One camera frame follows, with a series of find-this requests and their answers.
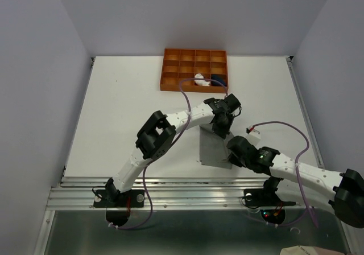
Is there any aluminium rail frame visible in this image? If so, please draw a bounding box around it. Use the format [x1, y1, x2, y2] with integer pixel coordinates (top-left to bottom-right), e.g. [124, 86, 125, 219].
[43, 56, 350, 254]

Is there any white pink grey underwear pile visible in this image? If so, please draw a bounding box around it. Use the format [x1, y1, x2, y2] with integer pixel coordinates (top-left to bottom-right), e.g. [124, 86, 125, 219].
[194, 73, 211, 87]

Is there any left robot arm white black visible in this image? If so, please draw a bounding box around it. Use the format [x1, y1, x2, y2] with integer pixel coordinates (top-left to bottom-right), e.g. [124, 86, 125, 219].
[105, 94, 242, 206]

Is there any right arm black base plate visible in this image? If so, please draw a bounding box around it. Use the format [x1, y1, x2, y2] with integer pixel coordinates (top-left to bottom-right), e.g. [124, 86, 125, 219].
[243, 188, 296, 207]

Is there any orange compartment tray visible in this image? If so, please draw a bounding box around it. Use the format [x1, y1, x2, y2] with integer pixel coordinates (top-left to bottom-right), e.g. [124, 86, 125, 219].
[160, 48, 229, 93]

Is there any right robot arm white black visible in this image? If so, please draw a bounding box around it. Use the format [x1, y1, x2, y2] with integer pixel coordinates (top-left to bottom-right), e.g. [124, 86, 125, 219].
[227, 136, 363, 228]

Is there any navy blue underwear white trim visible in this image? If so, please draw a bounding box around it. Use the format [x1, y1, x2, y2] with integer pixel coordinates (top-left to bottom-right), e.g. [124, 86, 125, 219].
[211, 74, 227, 87]

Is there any white pink bag corner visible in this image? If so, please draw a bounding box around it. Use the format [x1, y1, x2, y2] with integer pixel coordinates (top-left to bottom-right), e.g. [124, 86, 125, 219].
[280, 245, 342, 255]

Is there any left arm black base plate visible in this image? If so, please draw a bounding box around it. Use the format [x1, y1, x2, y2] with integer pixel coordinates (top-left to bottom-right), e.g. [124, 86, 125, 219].
[93, 189, 145, 208]

